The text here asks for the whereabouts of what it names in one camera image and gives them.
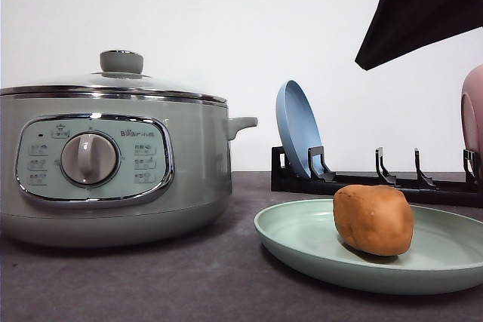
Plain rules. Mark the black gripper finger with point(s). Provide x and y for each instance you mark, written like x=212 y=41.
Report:
x=401 y=27

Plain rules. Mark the blue plate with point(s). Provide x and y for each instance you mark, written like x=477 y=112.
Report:
x=297 y=125

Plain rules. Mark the glass pot lid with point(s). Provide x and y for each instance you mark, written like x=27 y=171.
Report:
x=120 y=78

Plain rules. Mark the green electric steamer pot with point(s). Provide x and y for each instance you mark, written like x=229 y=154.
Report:
x=114 y=168

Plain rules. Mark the brown potato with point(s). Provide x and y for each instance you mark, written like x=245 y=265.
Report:
x=374 y=219

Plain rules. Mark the black plate rack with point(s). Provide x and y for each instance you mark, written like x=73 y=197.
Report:
x=467 y=193

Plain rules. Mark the green plate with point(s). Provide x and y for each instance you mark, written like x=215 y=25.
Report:
x=302 y=240

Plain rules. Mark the pink plate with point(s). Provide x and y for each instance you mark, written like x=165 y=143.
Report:
x=471 y=115

